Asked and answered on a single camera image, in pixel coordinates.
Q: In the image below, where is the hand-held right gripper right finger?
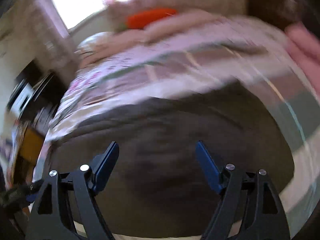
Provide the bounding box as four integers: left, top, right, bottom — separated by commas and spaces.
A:
195, 141, 291, 240

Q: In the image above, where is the pastel patchwork bed sheet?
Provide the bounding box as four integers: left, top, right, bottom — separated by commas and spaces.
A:
32, 15, 320, 235

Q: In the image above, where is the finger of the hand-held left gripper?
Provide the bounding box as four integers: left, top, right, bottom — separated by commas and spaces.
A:
15, 181, 42, 212

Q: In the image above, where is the pink fluffy blanket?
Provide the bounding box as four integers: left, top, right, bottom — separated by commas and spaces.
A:
75, 10, 225, 68

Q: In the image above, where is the olive green puffer jacket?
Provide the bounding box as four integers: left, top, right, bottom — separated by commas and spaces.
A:
49, 81, 295, 239

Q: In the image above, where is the orange carrot plush toy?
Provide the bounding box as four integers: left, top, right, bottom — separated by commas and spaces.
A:
119, 8, 178, 30

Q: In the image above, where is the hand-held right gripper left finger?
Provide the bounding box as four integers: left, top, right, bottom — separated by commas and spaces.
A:
25, 141, 120, 240

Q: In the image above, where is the wooden bedside cabinet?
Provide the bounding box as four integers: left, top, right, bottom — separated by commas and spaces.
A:
15, 126, 45, 185

